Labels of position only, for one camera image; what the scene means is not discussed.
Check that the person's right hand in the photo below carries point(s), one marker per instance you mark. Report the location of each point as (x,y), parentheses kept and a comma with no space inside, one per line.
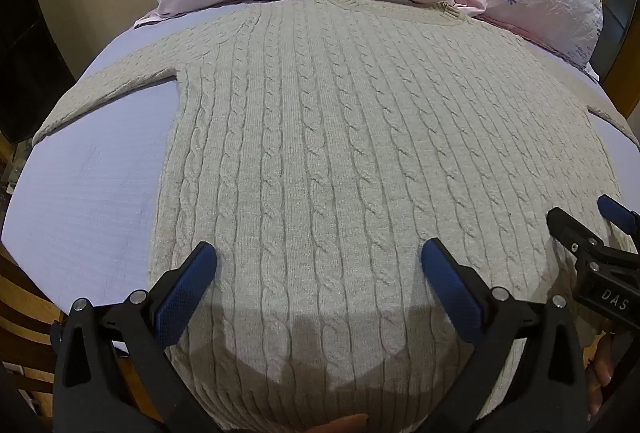
(600,370)

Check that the person's left hand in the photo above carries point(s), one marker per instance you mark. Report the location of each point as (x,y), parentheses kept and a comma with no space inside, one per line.
(340,425)

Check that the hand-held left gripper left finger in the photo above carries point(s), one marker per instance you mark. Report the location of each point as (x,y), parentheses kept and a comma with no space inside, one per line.
(182,290)

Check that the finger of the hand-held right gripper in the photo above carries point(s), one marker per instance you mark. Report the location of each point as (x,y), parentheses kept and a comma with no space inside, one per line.
(570,228)
(620,212)

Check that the dark cabinet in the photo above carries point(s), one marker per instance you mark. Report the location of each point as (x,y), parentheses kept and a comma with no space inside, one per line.
(30,53)

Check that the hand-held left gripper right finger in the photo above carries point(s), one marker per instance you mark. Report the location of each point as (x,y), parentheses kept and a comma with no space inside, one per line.
(452,288)

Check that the lavender bed sheet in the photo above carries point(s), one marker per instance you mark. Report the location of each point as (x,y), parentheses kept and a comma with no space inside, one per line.
(90,173)

